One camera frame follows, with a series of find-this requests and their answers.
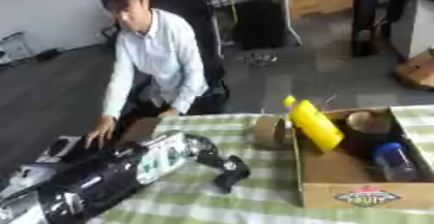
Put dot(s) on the round brown ball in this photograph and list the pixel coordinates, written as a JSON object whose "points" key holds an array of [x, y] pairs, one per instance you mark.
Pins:
{"points": [[367, 121]]}

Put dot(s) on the clear bottle with blue cap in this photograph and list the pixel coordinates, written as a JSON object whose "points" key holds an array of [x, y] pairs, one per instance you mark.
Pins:
{"points": [[394, 161]]}

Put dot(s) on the tan cardboard box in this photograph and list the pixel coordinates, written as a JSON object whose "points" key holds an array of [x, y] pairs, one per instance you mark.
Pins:
{"points": [[361, 169]]}

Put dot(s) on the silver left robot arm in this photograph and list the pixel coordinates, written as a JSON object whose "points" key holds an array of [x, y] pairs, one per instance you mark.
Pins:
{"points": [[102, 179]]}

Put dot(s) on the yellow bottle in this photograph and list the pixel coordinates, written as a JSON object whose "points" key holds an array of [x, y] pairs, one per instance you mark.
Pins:
{"points": [[314, 122]]}

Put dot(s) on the brown tape roll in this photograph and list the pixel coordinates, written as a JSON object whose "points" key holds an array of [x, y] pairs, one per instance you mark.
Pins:
{"points": [[270, 132]]}

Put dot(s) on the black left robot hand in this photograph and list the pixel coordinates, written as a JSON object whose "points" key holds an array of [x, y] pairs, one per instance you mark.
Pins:
{"points": [[226, 166]]}

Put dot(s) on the black stand with grey tray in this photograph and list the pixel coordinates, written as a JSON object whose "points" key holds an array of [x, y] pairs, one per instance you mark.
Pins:
{"points": [[248, 5]]}

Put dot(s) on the brown wooden stool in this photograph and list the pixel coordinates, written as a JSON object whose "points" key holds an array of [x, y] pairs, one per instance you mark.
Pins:
{"points": [[417, 71]]}

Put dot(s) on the person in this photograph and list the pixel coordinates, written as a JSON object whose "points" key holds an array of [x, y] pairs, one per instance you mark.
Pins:
{"points": [[152, 56]]}

